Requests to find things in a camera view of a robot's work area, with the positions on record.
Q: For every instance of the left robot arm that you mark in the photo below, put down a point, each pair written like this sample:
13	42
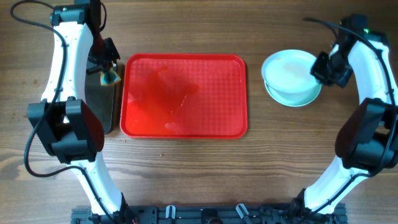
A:
64	123

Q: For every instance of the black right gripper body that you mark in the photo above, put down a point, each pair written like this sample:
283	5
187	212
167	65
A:
331	68

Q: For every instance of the red plastic tray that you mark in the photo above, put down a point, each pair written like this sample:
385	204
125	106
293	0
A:
184	96

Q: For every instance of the white plate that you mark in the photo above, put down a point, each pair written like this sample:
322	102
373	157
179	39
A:
293	99
289	71

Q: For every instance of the white plate front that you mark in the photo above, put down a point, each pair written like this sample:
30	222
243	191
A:
289	71

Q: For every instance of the black water tray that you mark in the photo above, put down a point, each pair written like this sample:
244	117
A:
103	101

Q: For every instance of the green yellow sponge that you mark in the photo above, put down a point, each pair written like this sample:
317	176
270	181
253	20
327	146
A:
109	78

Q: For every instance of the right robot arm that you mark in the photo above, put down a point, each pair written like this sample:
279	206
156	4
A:
367	142

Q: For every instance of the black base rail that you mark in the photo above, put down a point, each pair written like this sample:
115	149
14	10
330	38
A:
267	213

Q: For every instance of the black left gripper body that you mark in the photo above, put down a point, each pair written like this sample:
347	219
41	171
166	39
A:
102	55

